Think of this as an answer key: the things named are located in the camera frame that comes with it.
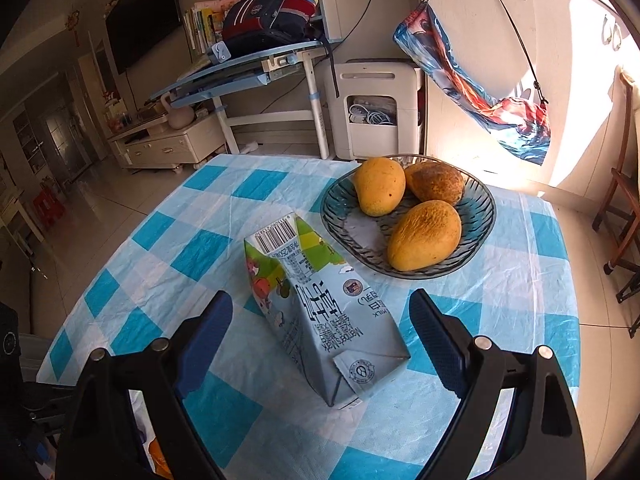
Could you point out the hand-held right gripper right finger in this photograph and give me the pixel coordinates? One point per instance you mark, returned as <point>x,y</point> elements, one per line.
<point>437,347</point>

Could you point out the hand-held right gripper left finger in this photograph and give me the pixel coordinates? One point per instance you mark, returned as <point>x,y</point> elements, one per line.
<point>205,347</point>

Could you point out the grey blue milk carton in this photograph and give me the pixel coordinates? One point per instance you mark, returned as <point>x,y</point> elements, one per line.
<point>325,330</point>

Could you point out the blue checkered tablecloth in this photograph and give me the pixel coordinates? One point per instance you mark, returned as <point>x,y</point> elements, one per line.
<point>175,260</point>

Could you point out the speckled yellow mango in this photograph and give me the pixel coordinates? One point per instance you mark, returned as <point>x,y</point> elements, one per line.
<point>425,236</point>

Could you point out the dark glass fruit bowl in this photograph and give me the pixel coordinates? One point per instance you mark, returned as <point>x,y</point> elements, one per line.
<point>360,240</point>

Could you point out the red plastic stool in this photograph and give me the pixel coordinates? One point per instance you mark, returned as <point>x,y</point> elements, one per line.
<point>48,205</point>

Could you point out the brown spotted mango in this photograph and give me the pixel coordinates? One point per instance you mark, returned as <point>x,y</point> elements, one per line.
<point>436,182</point>

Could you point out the smooth yellow mango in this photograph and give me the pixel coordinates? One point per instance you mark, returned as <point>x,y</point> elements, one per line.
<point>380,186</point>

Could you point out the white television cabinet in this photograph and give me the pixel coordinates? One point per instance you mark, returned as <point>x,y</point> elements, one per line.
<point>165,145</point>

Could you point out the pink round vase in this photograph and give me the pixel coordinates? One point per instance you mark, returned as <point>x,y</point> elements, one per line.
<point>179,116</point>

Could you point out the wooden chair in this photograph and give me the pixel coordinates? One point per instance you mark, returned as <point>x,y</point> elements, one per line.
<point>625,195</point>

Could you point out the white floor appliance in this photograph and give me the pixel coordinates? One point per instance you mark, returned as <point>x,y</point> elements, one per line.
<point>375,110</point>

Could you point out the blue white study desk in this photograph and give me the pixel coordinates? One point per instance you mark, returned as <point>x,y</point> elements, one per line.
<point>250,72</point>

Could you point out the small blue white device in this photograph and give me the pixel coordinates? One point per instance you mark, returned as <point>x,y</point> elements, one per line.
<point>220,53</point>

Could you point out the row of books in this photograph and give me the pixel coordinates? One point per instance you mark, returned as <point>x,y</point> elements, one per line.
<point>202,27</point>

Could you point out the black flat television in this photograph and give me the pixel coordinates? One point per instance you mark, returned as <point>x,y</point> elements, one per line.
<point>142,15</point>

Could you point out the navy red backpack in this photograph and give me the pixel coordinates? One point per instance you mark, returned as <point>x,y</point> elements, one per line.
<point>270,15</point>

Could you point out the pink plush toy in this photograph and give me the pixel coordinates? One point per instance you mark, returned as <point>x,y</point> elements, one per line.
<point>232,0</point>

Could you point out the red knot wall ornament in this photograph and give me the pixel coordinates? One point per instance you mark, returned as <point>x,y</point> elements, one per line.
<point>74,20</point>

